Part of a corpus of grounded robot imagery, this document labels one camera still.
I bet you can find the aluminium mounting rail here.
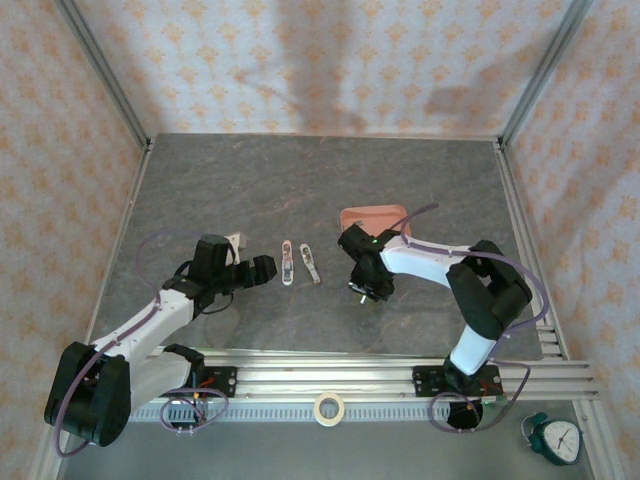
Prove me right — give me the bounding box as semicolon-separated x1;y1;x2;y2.
127;347;599;402

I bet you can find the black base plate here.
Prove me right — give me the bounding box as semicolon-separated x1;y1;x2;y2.
189;366;239;400
412;364;502;399

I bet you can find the aluminium frame post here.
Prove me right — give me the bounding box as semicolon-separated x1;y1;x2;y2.
53;0;154;151
499;0;597;146

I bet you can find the masking tape roll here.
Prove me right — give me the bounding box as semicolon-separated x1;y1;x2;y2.
313;392;346;428

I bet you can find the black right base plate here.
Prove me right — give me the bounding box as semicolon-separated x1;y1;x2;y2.
412;364;502;399

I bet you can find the green alarm clock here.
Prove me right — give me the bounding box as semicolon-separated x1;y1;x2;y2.
520;412;585;467

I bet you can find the pink plastic tray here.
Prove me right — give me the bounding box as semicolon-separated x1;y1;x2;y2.
339;203;415;240

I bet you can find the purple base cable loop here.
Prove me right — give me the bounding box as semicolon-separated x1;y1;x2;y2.
158;384;230;435
428;360;532;434

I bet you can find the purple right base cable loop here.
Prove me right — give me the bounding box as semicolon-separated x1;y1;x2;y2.
428;360;532;434

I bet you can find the grey slotted cable duct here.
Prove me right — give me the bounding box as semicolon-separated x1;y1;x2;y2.
128;401;501;424

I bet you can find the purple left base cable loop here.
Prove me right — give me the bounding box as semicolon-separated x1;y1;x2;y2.
158;384;230;435

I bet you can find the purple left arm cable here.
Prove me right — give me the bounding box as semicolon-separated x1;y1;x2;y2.
52;228;209;459

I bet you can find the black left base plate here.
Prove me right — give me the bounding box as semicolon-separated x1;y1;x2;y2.
189;366;239;400

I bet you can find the aluminium side rail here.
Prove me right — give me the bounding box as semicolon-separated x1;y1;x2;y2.
78;143;153;351
493;141;571;362

